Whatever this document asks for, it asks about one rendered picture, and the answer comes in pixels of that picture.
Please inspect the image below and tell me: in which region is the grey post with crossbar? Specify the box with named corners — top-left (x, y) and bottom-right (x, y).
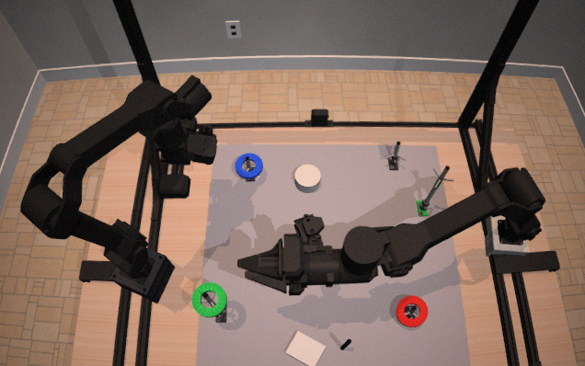
top-left (201, 292), bottom-right (227, 323)

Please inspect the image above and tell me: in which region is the grey cylinder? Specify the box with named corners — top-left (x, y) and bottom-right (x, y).
top-left (295, 165), bottom-right (321, 193)

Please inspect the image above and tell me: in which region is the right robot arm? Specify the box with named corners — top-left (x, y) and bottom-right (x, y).
top-left (20, 75), bottom-right (217, 284)

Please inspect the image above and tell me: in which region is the blue ring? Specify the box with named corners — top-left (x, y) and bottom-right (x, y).
top-left (235, 154), bottom-right (263, 179)

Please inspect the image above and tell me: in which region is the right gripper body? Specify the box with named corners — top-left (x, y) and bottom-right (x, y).
top-left (155, 118), bottom-right (198, 199)

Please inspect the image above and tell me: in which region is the red ring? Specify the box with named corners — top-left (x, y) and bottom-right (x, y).
top-left (396, 296), bottom-right (428, 327)

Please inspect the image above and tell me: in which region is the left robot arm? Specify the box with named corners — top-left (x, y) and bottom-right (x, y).
top-left (294, 167), bottom-right (545, 284)

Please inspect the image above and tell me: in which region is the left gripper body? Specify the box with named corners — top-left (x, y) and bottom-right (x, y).
top-left (281, 234), bottom-right (340, 296)

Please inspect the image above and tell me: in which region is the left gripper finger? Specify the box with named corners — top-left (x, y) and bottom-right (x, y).
top-left (237, 239), bottom-right (283, 281)
top-left (245, 270), bottom-right (287, 293)

